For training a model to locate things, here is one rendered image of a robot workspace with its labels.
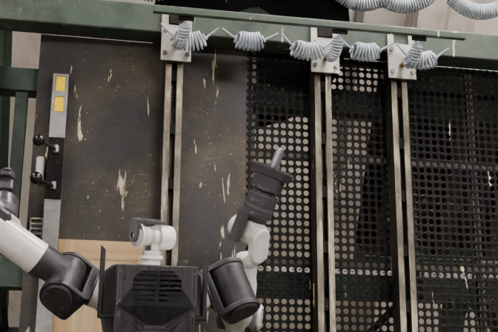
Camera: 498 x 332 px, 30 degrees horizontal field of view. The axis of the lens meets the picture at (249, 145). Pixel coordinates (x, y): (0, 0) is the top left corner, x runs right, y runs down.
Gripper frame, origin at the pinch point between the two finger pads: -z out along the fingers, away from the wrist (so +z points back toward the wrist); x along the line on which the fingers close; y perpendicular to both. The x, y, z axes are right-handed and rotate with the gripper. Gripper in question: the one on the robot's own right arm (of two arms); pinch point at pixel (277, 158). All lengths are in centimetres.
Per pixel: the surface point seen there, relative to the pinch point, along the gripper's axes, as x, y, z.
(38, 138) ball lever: 71, -10, 22
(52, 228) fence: 60, -3, 47
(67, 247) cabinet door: 54, 0, 51
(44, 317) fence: 48, -9, 71
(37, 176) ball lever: 65, -12, 32
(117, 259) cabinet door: 40, 8, 50
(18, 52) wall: 208, 162, 17
